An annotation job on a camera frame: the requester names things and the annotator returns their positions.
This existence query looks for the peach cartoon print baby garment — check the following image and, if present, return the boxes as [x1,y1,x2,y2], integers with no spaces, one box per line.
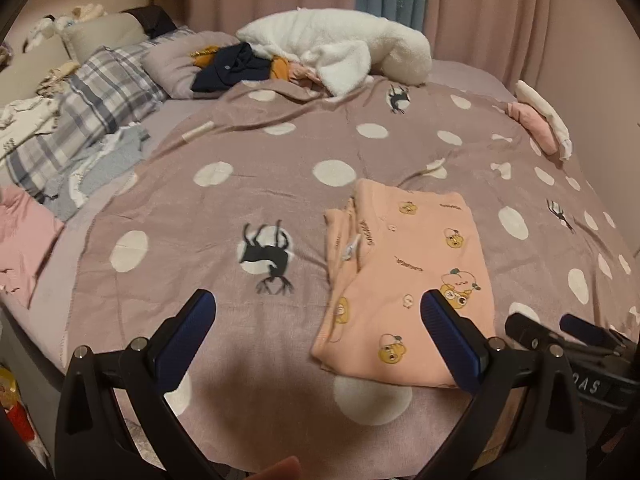
[311,179,496,388]

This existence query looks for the person's left hand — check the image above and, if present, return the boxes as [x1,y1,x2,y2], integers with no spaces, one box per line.
[247,456,302,480]

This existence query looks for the folded white garment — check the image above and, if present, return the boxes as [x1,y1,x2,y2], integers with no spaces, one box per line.
[515,80,573,160]

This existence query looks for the folded pink garment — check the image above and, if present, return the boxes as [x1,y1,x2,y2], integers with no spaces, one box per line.
[506,102,559,156]

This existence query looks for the pink striped garment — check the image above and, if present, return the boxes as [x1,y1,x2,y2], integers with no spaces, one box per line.
[0,185,64,309]

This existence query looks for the mauve polka dot blanket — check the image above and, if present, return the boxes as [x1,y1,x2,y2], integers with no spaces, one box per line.
[67,78,639,479]

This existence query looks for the grey striped garment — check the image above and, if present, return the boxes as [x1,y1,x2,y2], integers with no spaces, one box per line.
[43,122,150,222]

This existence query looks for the pink curtain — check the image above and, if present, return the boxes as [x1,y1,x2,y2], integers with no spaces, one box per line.
[192,0,601,91]

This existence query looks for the white printed shirt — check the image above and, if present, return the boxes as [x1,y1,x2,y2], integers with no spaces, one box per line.
[0,96,60,159]

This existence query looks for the white fluffy fleece garment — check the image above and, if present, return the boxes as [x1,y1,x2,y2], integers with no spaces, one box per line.
[235,9,433,96]

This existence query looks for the grey plaid pillow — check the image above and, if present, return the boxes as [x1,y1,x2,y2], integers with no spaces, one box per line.
[1,26,193,197]

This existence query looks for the beige crumpled cloth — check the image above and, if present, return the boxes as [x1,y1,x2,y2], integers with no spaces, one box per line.
[36,61,80,98]

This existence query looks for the beige headboard cushion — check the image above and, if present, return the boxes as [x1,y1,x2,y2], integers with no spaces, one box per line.
[0,13,148,106]

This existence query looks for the mauve pillow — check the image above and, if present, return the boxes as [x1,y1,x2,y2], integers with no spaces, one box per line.
[142,32,239,100]

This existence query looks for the navy blue garment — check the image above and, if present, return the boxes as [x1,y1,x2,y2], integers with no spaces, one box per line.
[191,42,271,93]

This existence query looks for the mustard orange garment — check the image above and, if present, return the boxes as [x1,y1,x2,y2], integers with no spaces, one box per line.
[190,46,290,80]

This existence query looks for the plush toys on headboard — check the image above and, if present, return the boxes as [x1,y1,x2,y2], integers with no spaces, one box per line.
[23,3,107,53]

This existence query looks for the dark cushion near headboard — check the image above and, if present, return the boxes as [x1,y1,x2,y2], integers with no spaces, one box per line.
[125,4,177,39]

